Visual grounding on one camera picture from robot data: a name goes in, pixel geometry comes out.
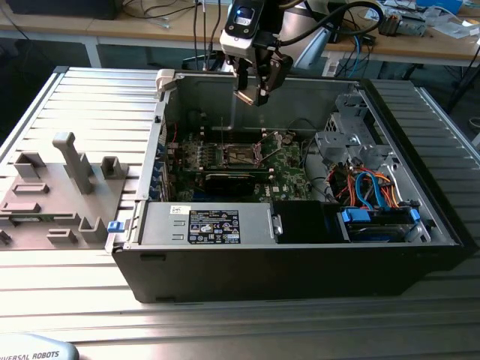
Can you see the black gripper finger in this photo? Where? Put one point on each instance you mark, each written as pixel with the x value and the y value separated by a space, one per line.
pixel 272 75
pixel 242 77

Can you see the silver CPU chip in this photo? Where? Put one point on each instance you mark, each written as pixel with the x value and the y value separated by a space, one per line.
pixel 247 94

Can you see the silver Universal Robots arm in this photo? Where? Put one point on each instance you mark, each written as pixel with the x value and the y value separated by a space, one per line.
pixel 311 48

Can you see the black RAM slot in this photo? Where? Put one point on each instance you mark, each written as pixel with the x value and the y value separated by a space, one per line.
pixel 240 134

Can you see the CPU socket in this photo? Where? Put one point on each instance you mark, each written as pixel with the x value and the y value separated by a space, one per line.
pixel 240 155

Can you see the CPU cooler heat sink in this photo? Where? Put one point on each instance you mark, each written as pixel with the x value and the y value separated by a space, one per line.
pixel 388 24

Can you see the white power strip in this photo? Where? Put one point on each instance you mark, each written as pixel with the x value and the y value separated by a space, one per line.
pixel 332 69

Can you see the round coin battery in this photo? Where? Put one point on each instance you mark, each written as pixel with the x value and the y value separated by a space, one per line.
pixel 287 139

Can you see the black upright box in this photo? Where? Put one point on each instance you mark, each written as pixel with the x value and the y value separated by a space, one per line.
pixel 336 34

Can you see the metal disk bay cage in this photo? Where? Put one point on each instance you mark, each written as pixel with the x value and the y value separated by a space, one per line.
pixel 333 142

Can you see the small black connector box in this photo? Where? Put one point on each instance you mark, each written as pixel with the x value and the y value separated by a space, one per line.
pixel 369 39

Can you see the green motherboard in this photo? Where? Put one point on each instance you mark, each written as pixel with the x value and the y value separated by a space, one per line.
pixel 288 176

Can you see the black graphics card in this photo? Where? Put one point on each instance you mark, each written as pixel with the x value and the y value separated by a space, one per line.
pixel 228 183

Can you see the blue expansion card retainer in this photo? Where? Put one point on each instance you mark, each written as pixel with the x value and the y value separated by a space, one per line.
pixel 161 150

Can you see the wooden desk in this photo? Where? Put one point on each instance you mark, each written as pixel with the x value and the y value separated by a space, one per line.
pixel 412 47
pixel 131 28

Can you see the black plastic fan shroud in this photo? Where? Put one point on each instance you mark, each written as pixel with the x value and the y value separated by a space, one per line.
pixel 300 221

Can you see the hard disk in blue carrier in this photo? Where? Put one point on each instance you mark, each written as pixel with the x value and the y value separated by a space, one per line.
pixel 354 216

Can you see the grey power supply unit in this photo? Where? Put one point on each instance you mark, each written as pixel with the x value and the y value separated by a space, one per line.
pixel 165 225

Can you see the blue box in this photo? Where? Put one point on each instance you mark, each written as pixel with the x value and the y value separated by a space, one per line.
pixel 442 4

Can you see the clear plastic bag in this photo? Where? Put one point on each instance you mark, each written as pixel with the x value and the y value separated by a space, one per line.
pixel 457 28

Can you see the black device case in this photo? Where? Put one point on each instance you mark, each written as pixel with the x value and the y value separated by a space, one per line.
pixel 63 7

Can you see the blue case latch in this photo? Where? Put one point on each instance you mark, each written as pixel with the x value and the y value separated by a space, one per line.
pixel 115 227

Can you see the black PC case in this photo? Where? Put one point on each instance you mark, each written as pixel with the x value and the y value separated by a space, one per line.
pixel 262 273

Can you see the grey parts rack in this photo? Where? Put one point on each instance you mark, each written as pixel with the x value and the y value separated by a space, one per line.
pixel 60 195

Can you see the pale blue teach pendant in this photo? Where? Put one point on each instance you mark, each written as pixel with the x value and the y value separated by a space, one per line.
pixel 33 352

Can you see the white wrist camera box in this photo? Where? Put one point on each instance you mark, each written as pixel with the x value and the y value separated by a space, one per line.
pixel 240 45

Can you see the grey metal drive bracket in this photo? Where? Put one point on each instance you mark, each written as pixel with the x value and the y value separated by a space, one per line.
pixel 412 26

